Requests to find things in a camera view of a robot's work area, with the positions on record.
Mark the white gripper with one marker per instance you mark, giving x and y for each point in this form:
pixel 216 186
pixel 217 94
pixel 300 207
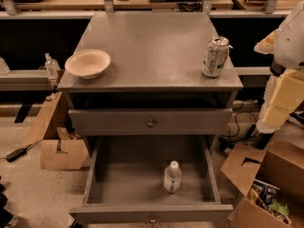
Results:
pixel 291 45

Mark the clear plastic water bottle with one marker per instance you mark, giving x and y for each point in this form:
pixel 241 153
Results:
pixel 172 177

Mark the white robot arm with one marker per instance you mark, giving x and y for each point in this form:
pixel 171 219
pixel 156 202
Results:
pixel 286 43

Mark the grey drawer cabinet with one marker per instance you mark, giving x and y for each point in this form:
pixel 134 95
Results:
pixel 156 63

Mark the open lower drawer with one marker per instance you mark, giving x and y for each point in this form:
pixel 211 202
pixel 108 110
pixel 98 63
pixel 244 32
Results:
pixel 125 182

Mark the closed upper drawer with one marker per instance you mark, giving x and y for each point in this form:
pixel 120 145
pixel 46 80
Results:
pixel 110 122

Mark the clear bottle on shelf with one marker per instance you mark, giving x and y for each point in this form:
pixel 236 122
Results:
pixel 51 66

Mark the crushed soda can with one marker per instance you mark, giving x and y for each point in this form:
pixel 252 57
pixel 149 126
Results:
pixel 216 54

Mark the open cardboard box right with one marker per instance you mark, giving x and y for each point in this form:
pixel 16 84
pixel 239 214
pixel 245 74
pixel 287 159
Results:
pixel 271 185

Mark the white paper bowl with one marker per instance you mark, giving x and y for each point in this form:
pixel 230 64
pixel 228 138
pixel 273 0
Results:
pixel 88 64

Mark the cardboard box left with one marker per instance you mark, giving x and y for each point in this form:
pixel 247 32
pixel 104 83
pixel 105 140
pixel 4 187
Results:
pixel 52 129

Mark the black power adapter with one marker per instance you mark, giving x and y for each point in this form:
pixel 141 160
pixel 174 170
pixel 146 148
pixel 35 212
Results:
pixel 14 155

